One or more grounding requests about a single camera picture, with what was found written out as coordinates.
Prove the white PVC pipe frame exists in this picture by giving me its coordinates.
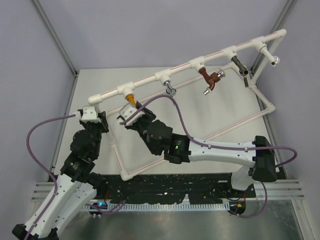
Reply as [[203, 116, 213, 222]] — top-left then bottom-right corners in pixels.
[[87, 28, 287, 181]]

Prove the dark grey lever faucet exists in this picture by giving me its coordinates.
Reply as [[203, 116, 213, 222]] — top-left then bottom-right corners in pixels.
[[231, 55, 249, 88]]

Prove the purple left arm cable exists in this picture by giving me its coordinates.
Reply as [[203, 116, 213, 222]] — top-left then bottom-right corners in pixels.
[[25, 114, 128, 240]]

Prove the aluminium frame post right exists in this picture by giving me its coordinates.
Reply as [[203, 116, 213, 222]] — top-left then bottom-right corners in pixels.
[[249, 0, 298, 73]]

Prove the aluminium front rail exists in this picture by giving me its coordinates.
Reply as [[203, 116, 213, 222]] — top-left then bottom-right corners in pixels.
[[31, 179, 305, 203]]

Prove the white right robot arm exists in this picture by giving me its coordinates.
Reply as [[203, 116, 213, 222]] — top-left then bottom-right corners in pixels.
[[117, 103, 277, 197]]

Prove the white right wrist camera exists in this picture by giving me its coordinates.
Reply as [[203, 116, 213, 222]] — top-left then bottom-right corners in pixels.
[[117, 103, 145, 126]]

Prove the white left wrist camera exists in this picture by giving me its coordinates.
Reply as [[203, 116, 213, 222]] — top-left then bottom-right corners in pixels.
[[73, 106, 98, 123]]

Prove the white slotted cable duct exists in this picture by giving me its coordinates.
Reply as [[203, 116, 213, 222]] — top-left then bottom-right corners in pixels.
[[84, 202, 231, 213]]

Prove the brown water faucet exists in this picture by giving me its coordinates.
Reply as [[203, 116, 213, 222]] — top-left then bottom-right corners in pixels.
[[198, 67, 226, 96]]

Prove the aluminium frame post left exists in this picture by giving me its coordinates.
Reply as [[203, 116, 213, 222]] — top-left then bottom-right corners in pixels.
[[29, 0, 80, 77]]

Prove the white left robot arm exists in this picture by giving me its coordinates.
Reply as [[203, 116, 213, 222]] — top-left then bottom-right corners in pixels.
[[12, 106, 109, 240]]

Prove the yellow water faucet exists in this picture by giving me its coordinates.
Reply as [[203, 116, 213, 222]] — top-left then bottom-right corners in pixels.
[[125, 94, 137, 108]]

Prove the chrome lever faucet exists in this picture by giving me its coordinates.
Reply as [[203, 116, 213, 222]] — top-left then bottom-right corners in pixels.
[[164, 80, 177, 97]]

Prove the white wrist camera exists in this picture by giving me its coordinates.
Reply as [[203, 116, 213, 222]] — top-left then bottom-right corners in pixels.
[[73, 106, 98, 123], [117, 103, 145, 126]]

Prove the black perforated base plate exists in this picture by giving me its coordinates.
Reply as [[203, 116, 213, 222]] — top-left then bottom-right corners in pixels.
[[95, 173, 256, 205]]

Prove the aluminium frame post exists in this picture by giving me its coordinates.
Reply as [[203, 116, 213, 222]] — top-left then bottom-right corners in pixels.
[[29, 0, 80, 77], [249, 0, 298, 73]]

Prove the white chrome-tipped faucet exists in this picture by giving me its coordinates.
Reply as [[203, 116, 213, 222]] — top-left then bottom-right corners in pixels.
[[260, 47, 280, 67]]

